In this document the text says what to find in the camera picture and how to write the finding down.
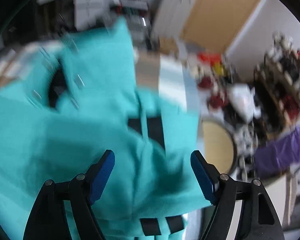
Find teal fleece jacket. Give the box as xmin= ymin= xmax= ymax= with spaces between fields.
xmin=0 ymin=18 xmax=209 ymax=239

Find purple plastic bag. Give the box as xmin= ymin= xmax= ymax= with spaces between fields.
xmin=254 ymin=126 xmax=300 ymax=177

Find round beige stool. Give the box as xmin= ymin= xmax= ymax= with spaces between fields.
xmin=202 ymin=118 xmax=238 ymax=174

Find white plastic bag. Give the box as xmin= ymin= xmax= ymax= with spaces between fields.
xmin=226 ymin=83 xmax=261 ymax=124

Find red boots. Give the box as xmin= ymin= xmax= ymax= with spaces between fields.
xmin=197 ymin=76 xmax=229 ymax=111

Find wooden shoe rack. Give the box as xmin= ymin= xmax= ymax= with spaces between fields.
xmin=254 ymin=31 xmax=300 ymax=126

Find checkered bed sheet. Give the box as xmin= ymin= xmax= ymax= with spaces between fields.
xmin=134 ymin=48 xmax=201 ymax=112

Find yellow shoes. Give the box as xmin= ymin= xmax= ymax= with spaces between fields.
xmin=212 ymin=63 xmax=226 ymax=76

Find orange plastic bag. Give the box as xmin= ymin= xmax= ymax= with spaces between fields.
xmin=197 ymin=51 xmax=222 ymax=64

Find wooden door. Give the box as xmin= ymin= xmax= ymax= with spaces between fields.
xmin=180 ymin=0 xmax=266 ymax=54

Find silver flat suitcase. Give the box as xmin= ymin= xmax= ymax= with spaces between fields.
xmin=125 ymin=15 xmax=151 ymax=44

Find beige upright suitcase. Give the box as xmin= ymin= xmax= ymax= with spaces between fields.
xmin=151 ymin=0 xmax=196 ymax=40

